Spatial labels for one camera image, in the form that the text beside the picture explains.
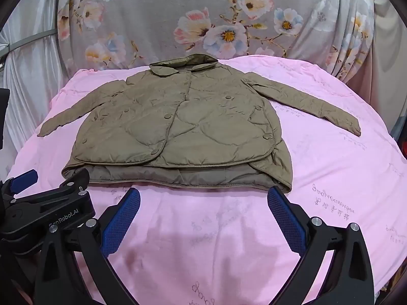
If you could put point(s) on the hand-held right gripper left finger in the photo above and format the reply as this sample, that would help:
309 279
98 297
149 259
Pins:
122 219

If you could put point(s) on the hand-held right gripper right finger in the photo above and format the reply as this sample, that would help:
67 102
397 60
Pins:
286 219

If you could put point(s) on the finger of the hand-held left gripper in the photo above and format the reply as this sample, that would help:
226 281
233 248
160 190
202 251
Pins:
73 181
24 178

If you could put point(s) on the olive quilted jacket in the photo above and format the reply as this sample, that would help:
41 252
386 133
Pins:
190 124

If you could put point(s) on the pink printed bedsheet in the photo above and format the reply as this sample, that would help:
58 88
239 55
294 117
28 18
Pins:
206 235

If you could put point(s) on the white satin curtain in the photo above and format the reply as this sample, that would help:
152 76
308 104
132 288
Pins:
28 70

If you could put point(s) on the grey band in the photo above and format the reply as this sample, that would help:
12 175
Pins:
31 38

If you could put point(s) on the grey floral cloth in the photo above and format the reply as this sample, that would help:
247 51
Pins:
159 6

